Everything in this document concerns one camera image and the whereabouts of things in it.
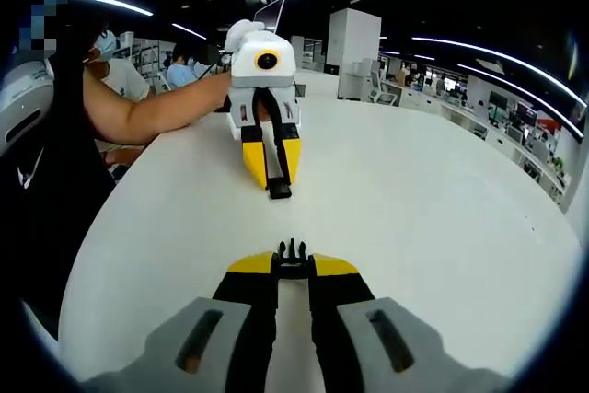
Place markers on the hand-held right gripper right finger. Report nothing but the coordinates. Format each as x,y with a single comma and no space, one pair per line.
340,319

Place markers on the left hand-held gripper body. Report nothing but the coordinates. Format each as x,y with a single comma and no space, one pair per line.
246,68

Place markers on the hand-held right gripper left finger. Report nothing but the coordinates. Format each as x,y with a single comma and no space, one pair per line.
248,319

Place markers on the black plastic buckle socket part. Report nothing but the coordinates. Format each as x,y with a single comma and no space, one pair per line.
280,191

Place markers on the black plastic buckle pronged part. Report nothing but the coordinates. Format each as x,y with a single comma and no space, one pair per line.
292,264

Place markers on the tilted computer monitor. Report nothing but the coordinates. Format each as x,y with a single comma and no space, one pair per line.
271,15

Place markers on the white office chair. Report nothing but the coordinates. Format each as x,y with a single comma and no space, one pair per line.
384,93

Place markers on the long white office counter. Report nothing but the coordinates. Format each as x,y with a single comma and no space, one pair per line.
497,140

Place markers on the grey chest-worn device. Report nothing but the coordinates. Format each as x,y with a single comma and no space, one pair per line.
23,94

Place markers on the linear ceiling light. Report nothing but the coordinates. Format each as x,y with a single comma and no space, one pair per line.
497,55

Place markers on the small green desk plant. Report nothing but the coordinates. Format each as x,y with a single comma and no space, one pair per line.
558,164

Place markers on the black wall monitor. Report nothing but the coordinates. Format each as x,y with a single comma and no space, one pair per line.
497,99

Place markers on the red wall panel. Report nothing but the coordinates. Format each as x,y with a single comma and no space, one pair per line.
547,124

